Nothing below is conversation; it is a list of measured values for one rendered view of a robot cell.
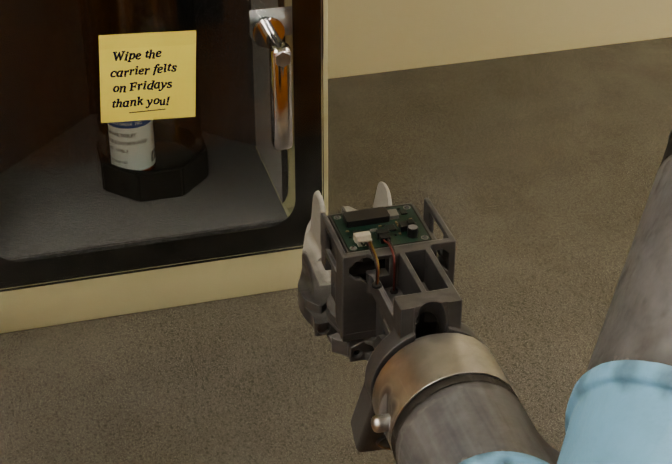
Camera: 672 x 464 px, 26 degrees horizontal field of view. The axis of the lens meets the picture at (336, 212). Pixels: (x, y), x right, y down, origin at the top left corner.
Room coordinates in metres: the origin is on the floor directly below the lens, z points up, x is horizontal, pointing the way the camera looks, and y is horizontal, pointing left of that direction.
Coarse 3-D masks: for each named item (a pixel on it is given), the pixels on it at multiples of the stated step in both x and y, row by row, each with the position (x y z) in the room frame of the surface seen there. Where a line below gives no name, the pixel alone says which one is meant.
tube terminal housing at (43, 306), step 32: (256, 256) 1.07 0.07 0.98; (288, 256) 1.07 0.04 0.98; (32, 288) 1.02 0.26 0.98; (64, 288) 1.02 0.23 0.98; (96, 288) 1.03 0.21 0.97; (128, 288) 1.04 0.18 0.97; (160, 288) 1.04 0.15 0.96; (192, 288) 1.05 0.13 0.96; (224, 288) 1.06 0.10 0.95; (256, 288) 1.07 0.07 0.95; (288, 288) 1.07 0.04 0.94; (0, 320) 1.01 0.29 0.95; (32, 320) 1.01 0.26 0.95; (64, 320) 1.02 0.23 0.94
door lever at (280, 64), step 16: (256, 32) 1.05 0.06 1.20; (272, 32) 1.04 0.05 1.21; (272, 48) 1.01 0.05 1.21; (288, 48) 1.01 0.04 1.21; (272, 64) 1.01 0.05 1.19; (288, 64) 1.01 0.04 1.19; (272, 80) 1.01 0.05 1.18; (288, 80) 1.01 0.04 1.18; (272, 96) 1.01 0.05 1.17; (288, 96) 1.01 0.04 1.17; (272, 112) 1.01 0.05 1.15; (288, 112) 1.01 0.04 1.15; (272, 128) 1.01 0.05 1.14; (288, 128) 1.01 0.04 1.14; (288, 144) 1.01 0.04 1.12
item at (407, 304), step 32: (320, 224) 0.76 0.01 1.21; (352, 224) 0.75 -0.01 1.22; (384, 224) 0.75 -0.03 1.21; (416, 224) 0.74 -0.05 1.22; (352, 256) 0.71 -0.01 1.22; (384, 256) 0.71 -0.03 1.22; (416, 256) 0.72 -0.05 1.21; (448, 256) 0.73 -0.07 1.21; (352, 288) 0.71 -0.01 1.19; (384, 288) 0.71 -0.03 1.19; (416, 288) 0.68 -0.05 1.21; (448, 288) 0.68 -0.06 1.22; (352, 320) 0.71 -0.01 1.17; (384, 320) 0.70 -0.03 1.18; (416, 320) 0.68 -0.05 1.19; (448, 320) 0.66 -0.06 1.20; (352, 352) 0.71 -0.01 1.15; (384, 352) 0.65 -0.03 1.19
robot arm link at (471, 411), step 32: (448, 384) 0.61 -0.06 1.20; (480, 384) 0.61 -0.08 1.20; (416, 416) 0.60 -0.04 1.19; (448, 416) 0.59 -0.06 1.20; (480, 416) 0.58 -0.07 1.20; (512, 416) 0.59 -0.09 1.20; (416, 448) 0.58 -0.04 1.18; (448, 448) 0.56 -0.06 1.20; (480, 448) 0.56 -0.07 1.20; (512, 448) 0.56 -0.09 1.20; (544, 448) 0.57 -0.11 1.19
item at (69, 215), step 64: (0, 0) 1.01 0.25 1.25; (64, 0) 1.02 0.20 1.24; (128, 0) 1.03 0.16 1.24; (192, 0) 1.04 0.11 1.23; (256, 0) 1.06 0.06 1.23; (320, 0) 1.07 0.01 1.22; (0, 64) 1.00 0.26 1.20; (64, 64) 1.02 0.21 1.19; (256, 64) 1.06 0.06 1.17; (320, 64) 1.07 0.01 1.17; (0, 128) 1.00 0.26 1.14; (64, 128) 1.01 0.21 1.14; (128, 128) 1.03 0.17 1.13; (192, 128) 1.04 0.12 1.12; (256, 128) 1.05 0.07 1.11; (320, 128) 1.07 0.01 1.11; (0, 192) 1.00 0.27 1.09; (64, 192) 1.01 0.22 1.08; (128, 192) 1.03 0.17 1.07; (192, 192) 1.04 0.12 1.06; (256, 192) 1.05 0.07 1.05; (320, 192) 1.07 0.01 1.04; (0, 256) 1.00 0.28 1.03; (64, 256) 1.01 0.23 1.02; (128, 256) 1.03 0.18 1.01; (192, 256) 1.04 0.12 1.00
